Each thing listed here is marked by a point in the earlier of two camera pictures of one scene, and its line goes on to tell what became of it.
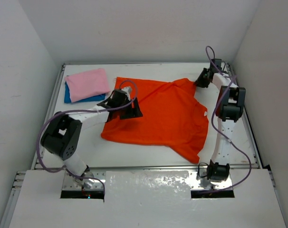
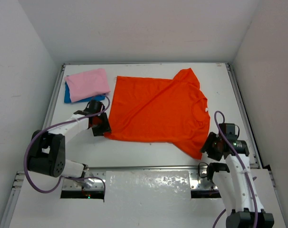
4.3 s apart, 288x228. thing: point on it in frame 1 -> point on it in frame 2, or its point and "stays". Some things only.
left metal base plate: (92, 180) stays
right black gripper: (199, 82) -> (206, 147)
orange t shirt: (173, 115) stays
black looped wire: (206, 170) stays
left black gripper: (128, 111) -> (102, 127)
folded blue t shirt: (67, 98) stays
